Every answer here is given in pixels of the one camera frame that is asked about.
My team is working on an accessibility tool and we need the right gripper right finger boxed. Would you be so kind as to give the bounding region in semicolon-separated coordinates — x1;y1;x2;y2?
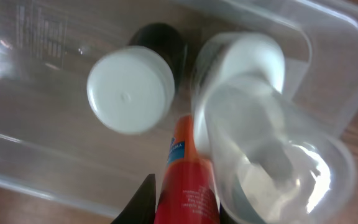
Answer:
219;204;237;224

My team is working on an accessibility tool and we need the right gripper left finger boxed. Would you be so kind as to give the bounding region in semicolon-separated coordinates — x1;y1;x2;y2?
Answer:
111;174;157;224

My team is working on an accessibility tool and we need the orange tube white cap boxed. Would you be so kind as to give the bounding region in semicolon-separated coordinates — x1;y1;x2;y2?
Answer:
154;115;220;224

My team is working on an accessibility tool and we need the white spray bottle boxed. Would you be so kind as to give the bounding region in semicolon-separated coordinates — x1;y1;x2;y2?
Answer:
191;32;356;223

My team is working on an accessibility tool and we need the dark bottle white cap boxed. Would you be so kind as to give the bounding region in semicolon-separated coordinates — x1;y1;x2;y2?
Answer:
86;22;188;134

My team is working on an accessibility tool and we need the clear plastic container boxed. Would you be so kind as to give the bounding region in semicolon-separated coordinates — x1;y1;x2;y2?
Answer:
0;1;358;217

